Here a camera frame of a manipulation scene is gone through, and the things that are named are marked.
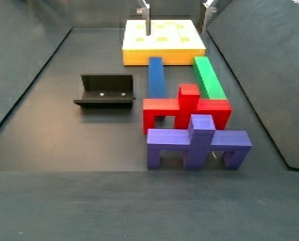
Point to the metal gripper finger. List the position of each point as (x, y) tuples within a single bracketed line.
[(208, 11), (144, 12)]

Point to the green rectangular block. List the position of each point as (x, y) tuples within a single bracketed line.
[(207, 79)]

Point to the yellow slotted board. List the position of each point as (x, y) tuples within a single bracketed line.
[(174, 41)]

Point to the blue rectangular block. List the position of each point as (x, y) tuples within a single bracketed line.
[(156, 83)]

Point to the red cross-shaped block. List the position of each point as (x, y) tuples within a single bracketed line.
[(183, 106)]

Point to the purple cross-shaped block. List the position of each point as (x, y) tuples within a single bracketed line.
[(198, 141)]

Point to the black angle bracket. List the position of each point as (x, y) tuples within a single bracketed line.
[(107, 89)]

